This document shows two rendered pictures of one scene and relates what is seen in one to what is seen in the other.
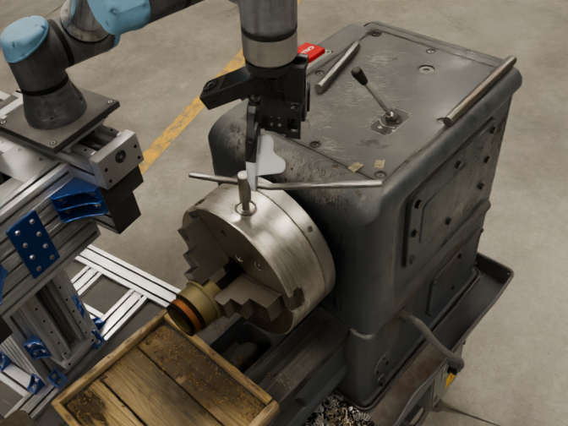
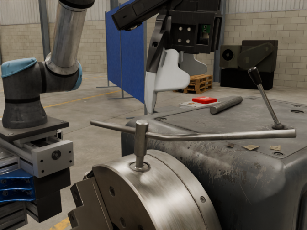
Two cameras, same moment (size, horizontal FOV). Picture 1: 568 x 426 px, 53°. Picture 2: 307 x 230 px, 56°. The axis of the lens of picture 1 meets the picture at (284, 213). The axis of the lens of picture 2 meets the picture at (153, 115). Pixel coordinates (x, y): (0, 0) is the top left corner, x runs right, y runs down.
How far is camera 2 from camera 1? 0.58 m
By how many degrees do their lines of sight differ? 30
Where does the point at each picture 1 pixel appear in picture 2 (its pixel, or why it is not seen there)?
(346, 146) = not seen: hidden behind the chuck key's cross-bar
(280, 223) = (172, 185)
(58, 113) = (23, 118)
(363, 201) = (264, 172)
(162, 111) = not seen: hidden behind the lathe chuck
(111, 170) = (45, 162)
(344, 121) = (235, 126)
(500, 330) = not seen: outside the picture
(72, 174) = (18, 165)
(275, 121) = (184, 36)
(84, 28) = (57, 63)
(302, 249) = (192, 218)
